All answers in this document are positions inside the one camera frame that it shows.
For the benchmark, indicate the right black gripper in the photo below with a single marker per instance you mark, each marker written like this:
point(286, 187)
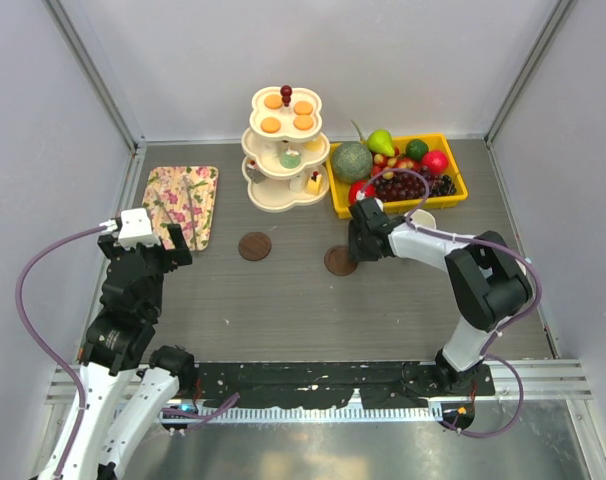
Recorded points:
point(354, 251)

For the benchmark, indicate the green melon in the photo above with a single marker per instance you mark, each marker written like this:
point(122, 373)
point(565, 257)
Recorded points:
point(351, 162)

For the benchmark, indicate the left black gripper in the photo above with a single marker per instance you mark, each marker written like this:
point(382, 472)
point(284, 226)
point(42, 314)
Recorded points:
point(182, 254)

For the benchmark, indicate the black mug white inside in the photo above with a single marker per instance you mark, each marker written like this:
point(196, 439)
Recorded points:
point(422, 218)

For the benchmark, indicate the metal tongs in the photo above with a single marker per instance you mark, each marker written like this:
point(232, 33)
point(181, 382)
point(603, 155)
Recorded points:
point(169, 200)

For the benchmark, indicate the black grape bunch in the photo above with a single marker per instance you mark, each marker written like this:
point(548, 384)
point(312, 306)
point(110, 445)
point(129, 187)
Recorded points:
point(443, 185)

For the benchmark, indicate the white cake slice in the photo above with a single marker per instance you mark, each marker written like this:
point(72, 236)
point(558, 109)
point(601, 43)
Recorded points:
point(297, 184)

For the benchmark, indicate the green lime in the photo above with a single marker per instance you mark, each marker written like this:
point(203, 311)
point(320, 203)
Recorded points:
point(416, 149)

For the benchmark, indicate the chocolate swirl roll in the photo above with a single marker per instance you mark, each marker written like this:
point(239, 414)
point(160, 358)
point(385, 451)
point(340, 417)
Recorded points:
point(255, 175)

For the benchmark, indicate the floral dessert tray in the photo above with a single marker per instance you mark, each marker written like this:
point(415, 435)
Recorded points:
point(205, 179)

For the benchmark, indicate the red tomato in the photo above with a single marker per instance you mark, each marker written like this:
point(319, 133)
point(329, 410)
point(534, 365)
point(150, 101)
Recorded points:
point(360, 190)

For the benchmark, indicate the yellow round dessert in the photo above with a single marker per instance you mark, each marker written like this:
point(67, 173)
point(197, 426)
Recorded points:
point(314, 145)

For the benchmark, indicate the white cable duct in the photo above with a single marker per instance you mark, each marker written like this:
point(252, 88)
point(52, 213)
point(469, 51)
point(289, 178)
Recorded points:
point(352, 413)

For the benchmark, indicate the orange macaron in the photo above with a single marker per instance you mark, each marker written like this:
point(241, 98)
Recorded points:
point(273, 101)
point(270, 125)
point(303, 122)
point(303, 108)

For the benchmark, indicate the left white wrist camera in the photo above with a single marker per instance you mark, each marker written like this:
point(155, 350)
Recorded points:
point(131, 228)

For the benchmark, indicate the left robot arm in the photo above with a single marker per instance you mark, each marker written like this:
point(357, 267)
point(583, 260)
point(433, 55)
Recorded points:
point(99, 438)

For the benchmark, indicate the yellow cake slice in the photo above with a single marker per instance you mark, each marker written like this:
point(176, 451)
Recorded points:
point(314, 183)

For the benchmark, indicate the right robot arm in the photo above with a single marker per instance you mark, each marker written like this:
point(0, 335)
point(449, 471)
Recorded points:
point(487, 279)

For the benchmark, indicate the pink red apple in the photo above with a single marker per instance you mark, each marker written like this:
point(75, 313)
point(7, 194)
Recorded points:
point(436, 161)

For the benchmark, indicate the green pear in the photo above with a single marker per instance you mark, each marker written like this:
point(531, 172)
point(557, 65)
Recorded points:
point(380, 142)

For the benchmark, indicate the wooden coaster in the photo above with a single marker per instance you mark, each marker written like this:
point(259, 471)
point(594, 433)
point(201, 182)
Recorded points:
point(254, 246)
point(338, 262)

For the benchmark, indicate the yellow plastic fruit bin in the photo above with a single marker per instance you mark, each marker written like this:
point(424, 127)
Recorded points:
point(436, 141)

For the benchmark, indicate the purple grape bunch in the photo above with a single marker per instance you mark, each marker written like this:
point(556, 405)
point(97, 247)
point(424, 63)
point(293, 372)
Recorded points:
point(403, 186)

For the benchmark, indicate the green round dessert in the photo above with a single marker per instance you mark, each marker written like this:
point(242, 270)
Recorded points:
point(290, 159)

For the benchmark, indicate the cream three-tier stand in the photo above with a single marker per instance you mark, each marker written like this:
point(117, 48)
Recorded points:
point(285, 150)

